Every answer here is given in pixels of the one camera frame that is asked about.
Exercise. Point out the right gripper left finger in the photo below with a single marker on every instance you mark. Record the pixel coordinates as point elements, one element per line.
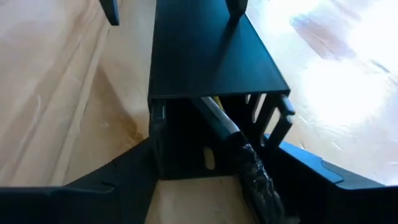
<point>93,199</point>

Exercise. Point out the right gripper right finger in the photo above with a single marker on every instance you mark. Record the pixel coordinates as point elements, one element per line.
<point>326,199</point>

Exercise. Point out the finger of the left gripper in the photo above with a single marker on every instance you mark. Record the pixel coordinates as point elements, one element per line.
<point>237,7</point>
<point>111,11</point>

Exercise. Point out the black duct cover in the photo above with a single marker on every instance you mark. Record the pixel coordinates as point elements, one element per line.
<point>205,53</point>

